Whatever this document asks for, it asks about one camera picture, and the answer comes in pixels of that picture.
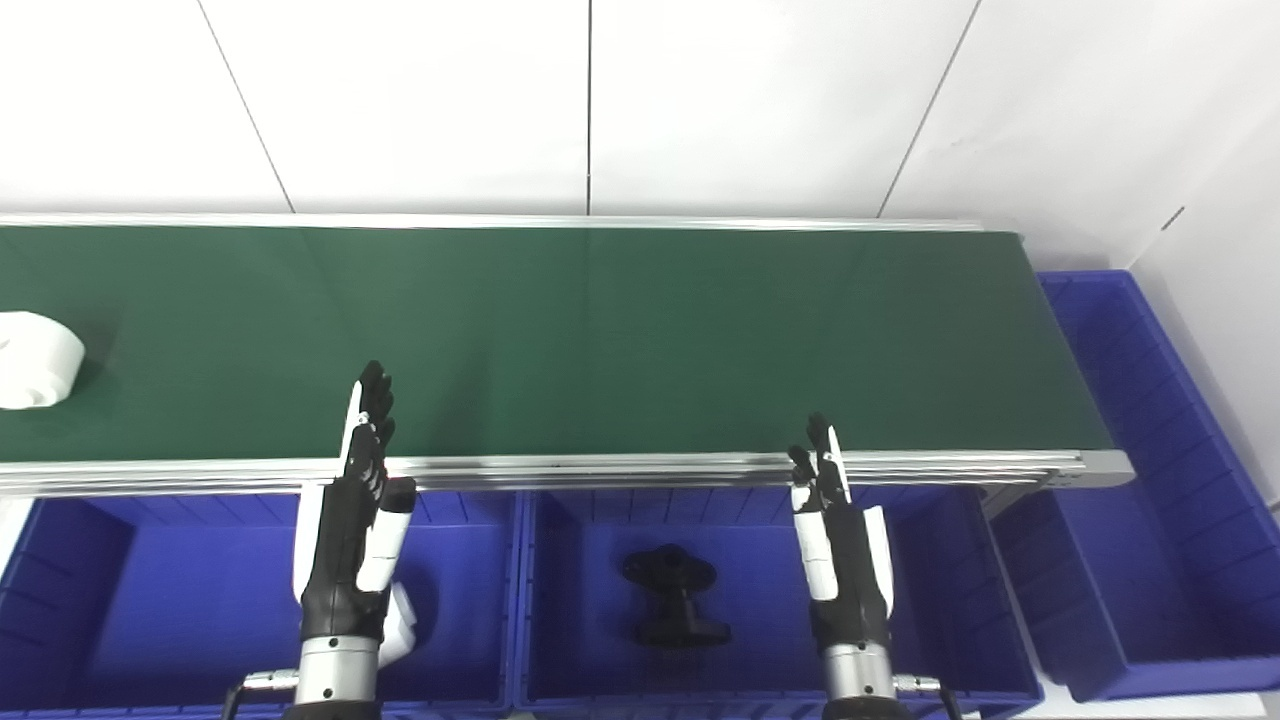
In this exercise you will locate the black plastic part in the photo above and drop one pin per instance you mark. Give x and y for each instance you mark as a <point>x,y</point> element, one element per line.
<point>672,590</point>

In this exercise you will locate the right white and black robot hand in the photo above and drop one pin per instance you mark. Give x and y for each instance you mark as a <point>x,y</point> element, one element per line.
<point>845,570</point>

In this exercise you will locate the white paper roll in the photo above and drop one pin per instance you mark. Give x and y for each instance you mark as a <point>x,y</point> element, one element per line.
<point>35,360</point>

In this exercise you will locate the green conveyor belt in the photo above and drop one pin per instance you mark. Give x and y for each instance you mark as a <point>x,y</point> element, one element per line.
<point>620,470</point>
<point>600,340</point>

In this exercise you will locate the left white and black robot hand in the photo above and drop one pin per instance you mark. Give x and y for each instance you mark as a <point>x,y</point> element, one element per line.
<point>345,560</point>

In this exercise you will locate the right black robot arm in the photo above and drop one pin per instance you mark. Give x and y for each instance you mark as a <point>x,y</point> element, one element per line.
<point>858,685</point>

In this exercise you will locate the blue plastic bin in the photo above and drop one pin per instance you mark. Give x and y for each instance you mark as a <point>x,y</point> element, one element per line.
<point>750,600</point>
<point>170,600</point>
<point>1150,560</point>

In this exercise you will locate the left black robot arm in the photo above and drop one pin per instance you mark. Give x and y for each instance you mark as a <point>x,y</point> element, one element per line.
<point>335,680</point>

